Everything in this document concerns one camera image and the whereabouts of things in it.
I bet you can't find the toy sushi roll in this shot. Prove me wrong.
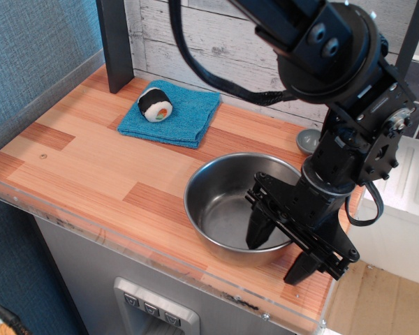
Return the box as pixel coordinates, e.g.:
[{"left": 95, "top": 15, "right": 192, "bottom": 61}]
[{"left": 137, "top": 87, "right": 173, "bottom": 123}]

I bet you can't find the dark vertical post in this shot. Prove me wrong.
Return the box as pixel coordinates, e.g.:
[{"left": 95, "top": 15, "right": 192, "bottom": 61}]
[
  {"left": 395, "top": 0, "right": 419, "bottom": 78},
  {"left": 96, "top": 0, "right": 134, "bottom": 94}
]

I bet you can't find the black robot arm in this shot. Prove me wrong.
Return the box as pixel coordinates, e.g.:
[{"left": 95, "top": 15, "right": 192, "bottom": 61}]
[{"left": 236, "top": 1, "right": 415, "bottom": 285}]

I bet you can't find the left dark vertical post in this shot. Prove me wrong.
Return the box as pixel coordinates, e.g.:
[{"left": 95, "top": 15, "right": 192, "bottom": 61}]
[{"left": 96, "top": 0, "right": 134, "bottom": 94}]

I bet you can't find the right dark vertical post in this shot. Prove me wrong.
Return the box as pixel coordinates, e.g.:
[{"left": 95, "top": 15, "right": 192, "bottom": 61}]
[{"left": 395, "top": 0, "right": 419, "bottom": 78}]

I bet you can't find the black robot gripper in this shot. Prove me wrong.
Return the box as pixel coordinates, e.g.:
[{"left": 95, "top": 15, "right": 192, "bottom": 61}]
[{"left": 246, "top": 166, "right": 360, "bottom": 285}]

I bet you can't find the silver toy fridge cabinet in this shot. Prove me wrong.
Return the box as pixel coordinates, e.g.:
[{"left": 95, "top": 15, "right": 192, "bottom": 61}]
[{"left": 36, "top": 218, "right": 320, "bottom": 334}]

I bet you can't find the grey blue measuring scoop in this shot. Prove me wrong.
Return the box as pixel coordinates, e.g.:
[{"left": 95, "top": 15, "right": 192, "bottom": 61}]
[{"left": 295, "top": 128, "right": 321, "bottom": 155}]

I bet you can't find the stainless steel bowl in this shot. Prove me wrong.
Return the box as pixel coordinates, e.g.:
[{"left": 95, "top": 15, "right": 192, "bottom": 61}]
[{"left": 184, "top": 153, "right": 300, "bottom": 267}]

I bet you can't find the blue folded cloth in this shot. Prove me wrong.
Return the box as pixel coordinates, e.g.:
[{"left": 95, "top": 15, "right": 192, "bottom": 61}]
[{"left": 117, "top": 80, "right": 220, "bottom": 149}]

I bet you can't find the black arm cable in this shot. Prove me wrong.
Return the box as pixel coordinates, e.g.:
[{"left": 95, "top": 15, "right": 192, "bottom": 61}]
[{"left": 167, "top": 0, "right": 297, "bottom": 107}]

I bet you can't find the white ridged appliance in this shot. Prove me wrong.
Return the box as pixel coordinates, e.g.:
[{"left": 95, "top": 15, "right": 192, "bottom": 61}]
[{"left": 348, "top": 137, "right": 419, "bottom": 283}]

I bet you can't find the yellow object at corner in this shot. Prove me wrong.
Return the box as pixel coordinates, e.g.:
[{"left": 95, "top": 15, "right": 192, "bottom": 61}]
[{"left": 0, "top": 305, "right": 32, "bottom": 335}]

